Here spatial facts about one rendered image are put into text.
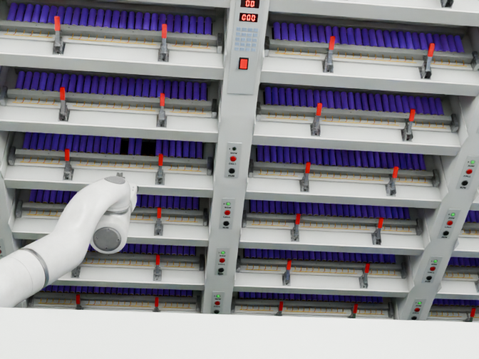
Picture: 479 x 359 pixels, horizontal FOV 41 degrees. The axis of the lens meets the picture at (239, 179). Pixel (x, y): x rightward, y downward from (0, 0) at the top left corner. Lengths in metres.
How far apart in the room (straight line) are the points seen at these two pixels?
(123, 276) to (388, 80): 1.06
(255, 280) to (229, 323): 1.69
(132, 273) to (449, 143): 1.08
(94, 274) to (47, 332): 1.69
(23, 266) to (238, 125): 0.77
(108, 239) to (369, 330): 0.99
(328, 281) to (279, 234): 0.28
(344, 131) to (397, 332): 1.37
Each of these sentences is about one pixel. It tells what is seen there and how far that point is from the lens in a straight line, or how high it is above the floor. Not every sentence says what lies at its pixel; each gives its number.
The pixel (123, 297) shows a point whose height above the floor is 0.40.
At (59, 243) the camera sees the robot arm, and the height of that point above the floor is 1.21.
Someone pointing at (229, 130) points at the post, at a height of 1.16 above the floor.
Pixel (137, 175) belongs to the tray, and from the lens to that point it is 1.94.
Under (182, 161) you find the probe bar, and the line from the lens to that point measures 1.94.
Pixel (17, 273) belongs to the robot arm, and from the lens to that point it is 1.27.
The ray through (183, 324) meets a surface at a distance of 0.52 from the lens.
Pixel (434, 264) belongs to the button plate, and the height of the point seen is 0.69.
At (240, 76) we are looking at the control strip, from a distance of 1.72.
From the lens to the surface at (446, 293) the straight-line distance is 2.37.
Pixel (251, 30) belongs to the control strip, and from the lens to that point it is 1.66.
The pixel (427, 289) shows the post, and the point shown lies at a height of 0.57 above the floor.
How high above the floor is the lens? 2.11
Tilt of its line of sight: 36 degrees down
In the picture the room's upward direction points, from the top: 7 degrees clockwise
